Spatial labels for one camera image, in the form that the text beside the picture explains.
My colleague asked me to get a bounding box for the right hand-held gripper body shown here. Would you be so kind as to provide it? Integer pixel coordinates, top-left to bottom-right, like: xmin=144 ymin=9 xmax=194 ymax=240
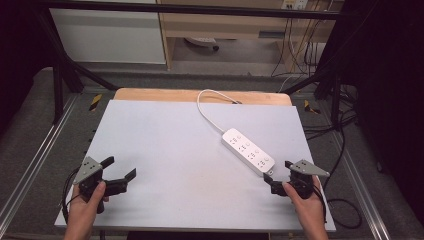
xmin=287 ymin=159 xmax=331 ymax=200

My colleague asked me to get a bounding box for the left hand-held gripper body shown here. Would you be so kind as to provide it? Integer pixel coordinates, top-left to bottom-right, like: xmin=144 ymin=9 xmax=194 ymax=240
xmin=73 ymin=156 xmax=114 ymax=214

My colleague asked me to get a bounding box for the white power strip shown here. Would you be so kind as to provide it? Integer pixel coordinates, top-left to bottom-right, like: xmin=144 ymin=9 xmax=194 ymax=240
xmin=221 ymin=127 xmax=277 ymax=178

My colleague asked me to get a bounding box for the person's right hand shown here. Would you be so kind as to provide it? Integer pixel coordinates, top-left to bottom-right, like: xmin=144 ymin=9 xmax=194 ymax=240
xmin=282 ymin=176 xmax=327 ymax=232

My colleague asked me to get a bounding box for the person's left hand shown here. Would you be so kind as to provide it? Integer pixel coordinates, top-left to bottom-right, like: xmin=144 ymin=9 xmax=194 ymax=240
xmin=68 ymin=181 xmax=110 ymax=232

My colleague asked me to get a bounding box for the yellow black tape marker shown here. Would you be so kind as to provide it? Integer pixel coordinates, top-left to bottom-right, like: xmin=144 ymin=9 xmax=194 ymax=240
xmin=303 ymin=99 xmax=322 ymax=115
xmin=88 ymin=93 xmax=103 ymax=112

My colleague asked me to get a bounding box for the black curtain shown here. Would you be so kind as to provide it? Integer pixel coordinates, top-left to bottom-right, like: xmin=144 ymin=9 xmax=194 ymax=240
xmin=342 ymin=0 xmax=424 ymax=228
xmin=0 ymin=0 xmax=58 ymax=134

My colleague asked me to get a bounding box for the white cabinet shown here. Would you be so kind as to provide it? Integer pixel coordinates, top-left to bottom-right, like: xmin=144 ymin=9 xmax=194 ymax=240
xmin=49 ymin=0 xmax=167 ymax=65

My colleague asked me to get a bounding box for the wooden desk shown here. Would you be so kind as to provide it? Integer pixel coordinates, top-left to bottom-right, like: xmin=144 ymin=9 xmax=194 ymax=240
xmin=155 ymin=0 xmax=345 ymax=72

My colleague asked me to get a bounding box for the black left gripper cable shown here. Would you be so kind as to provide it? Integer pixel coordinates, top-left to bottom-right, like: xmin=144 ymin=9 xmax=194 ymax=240
xmin=60 ymin=166 xmax=82 ymax=225

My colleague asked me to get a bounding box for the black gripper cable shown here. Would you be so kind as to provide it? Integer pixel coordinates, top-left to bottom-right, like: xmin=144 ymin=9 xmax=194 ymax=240
xmin=60 ymin=166 xmax=82 ymax=225
xmin=312 ymin=184 xmax=328 ymax=224

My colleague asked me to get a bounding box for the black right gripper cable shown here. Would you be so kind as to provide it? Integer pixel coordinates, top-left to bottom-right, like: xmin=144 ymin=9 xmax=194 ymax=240
xmin=312 ymin=184 xmax=328 ymax=224

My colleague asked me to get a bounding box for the aluminium rail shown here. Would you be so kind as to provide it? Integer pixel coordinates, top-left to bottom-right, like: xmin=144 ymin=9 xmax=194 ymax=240
xmin=328 ymin=128 xmax=392 ymax=240
xmin=0 ymin=94 xmax=80 ymax=228

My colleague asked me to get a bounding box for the black looped floor cable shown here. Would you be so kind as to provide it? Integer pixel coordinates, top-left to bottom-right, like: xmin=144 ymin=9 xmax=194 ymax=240
xmin=322 ymin=128 xmax=363 ymax=230

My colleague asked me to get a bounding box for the white power strip cable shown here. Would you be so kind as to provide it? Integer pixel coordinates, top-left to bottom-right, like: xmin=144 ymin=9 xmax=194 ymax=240
xmin=196 ymin=88 xmax=243 ymax=135

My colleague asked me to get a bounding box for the bundle of hanging cables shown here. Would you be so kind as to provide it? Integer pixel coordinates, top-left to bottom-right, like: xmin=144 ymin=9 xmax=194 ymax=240
xmin=270 ymin=9 xmax=332 ymax=88

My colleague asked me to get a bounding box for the white wall socket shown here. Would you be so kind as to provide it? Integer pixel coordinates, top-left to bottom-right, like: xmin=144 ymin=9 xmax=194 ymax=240
xmin=281 ymin=0 xmax=310 ymax=11

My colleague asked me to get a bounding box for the black metal frame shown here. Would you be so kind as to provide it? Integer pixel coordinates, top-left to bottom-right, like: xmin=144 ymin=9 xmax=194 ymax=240
xmin=31 ymin=0 xmax=356 ymax=127

